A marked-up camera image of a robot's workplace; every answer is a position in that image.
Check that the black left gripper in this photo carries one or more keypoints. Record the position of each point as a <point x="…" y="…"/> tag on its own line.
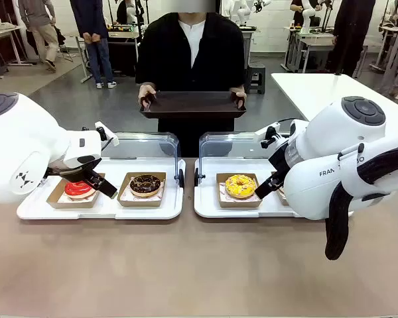
<point x="86" y="160"/>

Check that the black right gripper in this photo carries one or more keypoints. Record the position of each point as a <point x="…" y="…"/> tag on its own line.
<point x="280" y="160"/>

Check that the white printed paper liner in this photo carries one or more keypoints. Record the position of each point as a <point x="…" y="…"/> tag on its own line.
<point x="222" y="196"/>
<point x="86" y="198"/>
<point x="160" y="195"/>

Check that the red glazed donut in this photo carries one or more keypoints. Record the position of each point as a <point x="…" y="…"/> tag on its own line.
<point x="73" y="190"/>

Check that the brown cardboard donut box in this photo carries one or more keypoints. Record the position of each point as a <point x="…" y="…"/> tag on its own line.
<point x="123" y="201"/>
<point x="57" y="200"/>
<point x="238" y="203"/>
<point x="281" y="194"/>

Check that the yellow glazed donut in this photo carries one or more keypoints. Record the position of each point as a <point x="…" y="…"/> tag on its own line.
<point x="232" y="189"/>

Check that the dark brown serving tray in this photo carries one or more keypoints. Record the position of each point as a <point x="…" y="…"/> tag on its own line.
<point x="192" y="102"/>

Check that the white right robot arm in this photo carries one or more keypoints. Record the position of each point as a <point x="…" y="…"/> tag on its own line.
<point x="321" y="142"/>

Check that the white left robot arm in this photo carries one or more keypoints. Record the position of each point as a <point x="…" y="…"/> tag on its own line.
<point x="20" y="139"/>

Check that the chocolate donut with orange sprinkles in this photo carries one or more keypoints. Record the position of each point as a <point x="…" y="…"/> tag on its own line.
<point x="136" y="186"/>

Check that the person in black shirt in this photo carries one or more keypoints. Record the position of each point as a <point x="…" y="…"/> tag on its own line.
<point x="166" y="49"/>

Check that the person's left hand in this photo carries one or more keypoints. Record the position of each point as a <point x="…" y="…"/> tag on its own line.
<point x="240" y="96"/>

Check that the person's right hand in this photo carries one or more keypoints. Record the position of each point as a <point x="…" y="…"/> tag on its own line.
<point x="146" y="94"/>

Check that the white display tray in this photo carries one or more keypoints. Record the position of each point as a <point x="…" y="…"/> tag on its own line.
<point x="206" y="205"/>
<point x="109" y="212"/>

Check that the clear display lid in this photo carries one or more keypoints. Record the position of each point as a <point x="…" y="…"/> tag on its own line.
<point x="229" y="145"/>
<point x="146" y="145"/>

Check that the black step stool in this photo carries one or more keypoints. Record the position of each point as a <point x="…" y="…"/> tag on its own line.
<point x="255" y="79"/>

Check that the white side table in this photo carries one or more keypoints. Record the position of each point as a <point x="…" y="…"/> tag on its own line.
<point x="318" y="89"/>

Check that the bystander in blue jeans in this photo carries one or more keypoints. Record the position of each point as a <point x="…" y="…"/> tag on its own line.
<point x="99" y="56"/>

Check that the bystander in beige trousers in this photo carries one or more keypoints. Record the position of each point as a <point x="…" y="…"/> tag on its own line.
<point x="43" y="33"/>

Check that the bystander in black clothes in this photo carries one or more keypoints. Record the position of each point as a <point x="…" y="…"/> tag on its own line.
<point x="351" y="33"/>

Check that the light wooden desk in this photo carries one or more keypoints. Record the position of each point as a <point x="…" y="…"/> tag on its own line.
<point x="3" y="31"/>

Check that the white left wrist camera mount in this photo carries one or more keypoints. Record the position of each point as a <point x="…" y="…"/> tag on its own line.
<point x="110" y="137"/>

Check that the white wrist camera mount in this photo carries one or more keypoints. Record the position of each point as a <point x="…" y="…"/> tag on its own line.
<point x="110" y="137"/>
<point x="264" y="132"/>

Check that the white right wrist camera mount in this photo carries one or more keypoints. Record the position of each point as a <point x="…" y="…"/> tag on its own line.
<point x="264" y="132"/>

